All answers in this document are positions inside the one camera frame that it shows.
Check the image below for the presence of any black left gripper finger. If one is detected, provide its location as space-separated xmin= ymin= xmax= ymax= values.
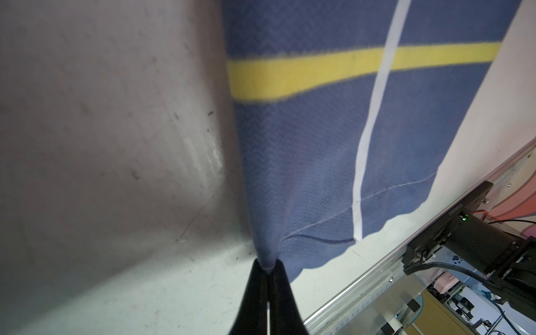
xmin=229 ymin=260 xmax=269 ymax=335

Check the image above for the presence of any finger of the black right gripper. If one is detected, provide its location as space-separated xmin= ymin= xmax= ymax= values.
xmin=268 ymin=260 xmax=308 ymax=335

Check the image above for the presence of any navy pillowcase with yellow stripe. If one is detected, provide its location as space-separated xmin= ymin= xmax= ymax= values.
xmin=221 ymin=1 xmax=520 ymax=280

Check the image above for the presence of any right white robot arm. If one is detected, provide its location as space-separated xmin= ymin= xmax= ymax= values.
xmin=294 ymin=210 xmax=535 ymax=334

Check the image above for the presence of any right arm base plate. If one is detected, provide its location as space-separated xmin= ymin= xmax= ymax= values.
xmin=402 ymin=181 xmax=494 ymax=267

